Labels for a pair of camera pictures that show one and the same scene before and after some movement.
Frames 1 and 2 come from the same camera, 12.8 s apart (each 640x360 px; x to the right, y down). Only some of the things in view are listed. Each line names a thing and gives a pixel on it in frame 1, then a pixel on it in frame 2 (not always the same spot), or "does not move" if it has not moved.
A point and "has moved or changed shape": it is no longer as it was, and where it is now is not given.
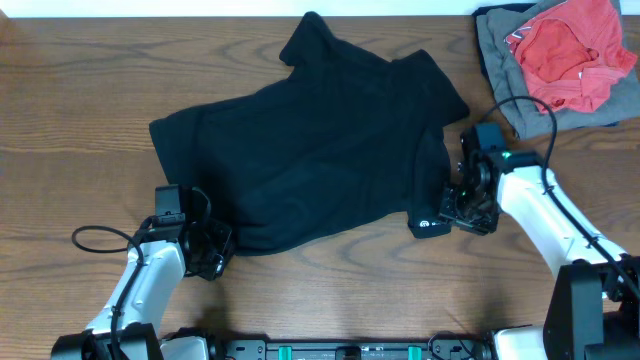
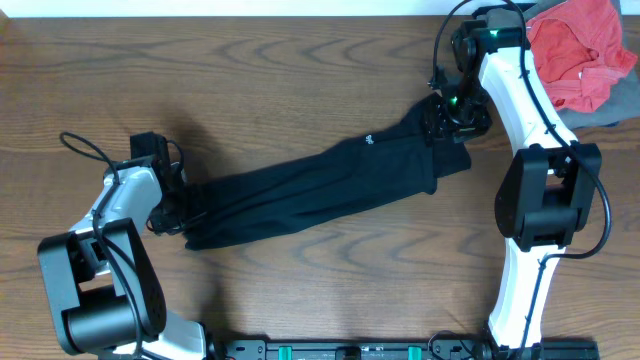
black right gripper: x=447 y=211 to x=467 y=132
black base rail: x=357 y=349 does not move
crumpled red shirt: x=573 y=54 does not move
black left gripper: x=215 y=253 to x=167 y=215
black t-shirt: x=342 y=144 has moved or changed shape
